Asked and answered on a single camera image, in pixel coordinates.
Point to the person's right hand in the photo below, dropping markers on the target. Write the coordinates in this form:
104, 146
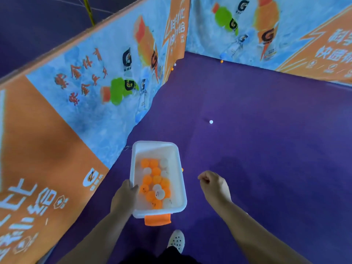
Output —
216, 189

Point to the person's left forearm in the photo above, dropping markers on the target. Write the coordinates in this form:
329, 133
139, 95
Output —
101, 239

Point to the yellow pole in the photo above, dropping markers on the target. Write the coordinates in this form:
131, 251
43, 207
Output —
88, 10

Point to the person's left hand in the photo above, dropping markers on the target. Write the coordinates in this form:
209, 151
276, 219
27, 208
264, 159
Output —
122, 199

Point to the white perforated shoe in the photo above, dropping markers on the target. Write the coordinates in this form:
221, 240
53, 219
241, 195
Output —
176, 241

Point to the person's right fingers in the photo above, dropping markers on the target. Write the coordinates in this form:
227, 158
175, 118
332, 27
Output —
206, 177

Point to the printed orange blue barrier banner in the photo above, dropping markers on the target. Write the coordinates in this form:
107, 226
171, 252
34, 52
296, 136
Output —
55, 129
288, 32

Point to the pile of orange white balls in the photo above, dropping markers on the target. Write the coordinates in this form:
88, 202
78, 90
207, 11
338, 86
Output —
155, 184

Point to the black trousers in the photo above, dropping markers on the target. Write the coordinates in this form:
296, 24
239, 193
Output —
165, 257

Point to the person's right forearm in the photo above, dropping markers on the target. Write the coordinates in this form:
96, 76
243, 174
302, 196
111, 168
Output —
253, 236

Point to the person's left thumb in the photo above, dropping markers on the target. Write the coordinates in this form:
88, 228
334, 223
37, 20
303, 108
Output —
134, 188

